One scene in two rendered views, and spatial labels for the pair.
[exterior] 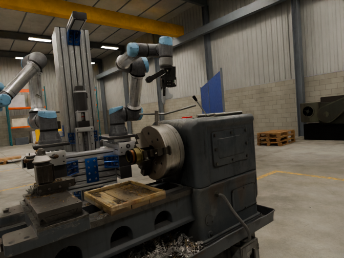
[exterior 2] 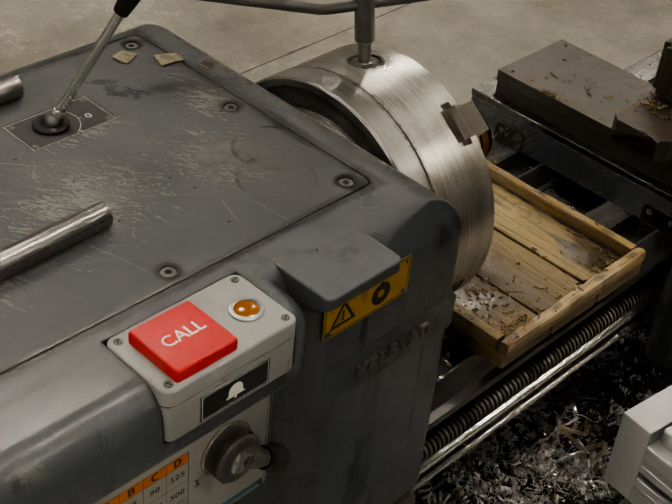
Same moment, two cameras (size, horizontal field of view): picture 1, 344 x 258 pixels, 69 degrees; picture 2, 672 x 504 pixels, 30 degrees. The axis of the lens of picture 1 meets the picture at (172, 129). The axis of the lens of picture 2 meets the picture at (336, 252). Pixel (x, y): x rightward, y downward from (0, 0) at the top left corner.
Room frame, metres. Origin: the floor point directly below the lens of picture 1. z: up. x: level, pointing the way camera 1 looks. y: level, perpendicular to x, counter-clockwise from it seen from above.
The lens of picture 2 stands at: (2.61, -0.15, 1.90)
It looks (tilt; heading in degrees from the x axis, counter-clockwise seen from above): 38 degrees down; 169
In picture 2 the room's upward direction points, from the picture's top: 6 degrees clockwise
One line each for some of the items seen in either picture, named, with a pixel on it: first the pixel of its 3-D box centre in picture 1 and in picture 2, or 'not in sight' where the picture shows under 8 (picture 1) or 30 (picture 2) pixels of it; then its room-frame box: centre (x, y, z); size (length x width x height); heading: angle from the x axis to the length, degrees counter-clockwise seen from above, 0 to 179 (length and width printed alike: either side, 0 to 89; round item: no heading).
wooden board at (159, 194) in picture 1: (123, 194); (471, 241); (1.30, 0.29, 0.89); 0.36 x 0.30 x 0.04; 38
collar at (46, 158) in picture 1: (41, 158); not in sight; (1.15, 0.62, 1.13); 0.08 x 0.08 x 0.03
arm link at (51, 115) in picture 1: (47, 119); not in sight; (1.74, 0.86, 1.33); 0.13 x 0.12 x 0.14; 52
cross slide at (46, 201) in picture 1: (48, 200); (640, 122); (1.10, 0.58, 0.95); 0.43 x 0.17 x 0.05; 38
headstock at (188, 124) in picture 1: (203, 145); (82, 363); (1.71, -0.21, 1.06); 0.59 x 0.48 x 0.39; 128
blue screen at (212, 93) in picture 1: (211, 115); not in sight; (8.15, -1.31, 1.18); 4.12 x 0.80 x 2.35; 0
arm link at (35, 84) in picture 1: (36, 92); not in sight; (1.82, 0.96, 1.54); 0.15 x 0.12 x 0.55; 52
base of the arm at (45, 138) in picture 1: (49, 136); not in sight; (1.74, 0.86, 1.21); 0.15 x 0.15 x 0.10
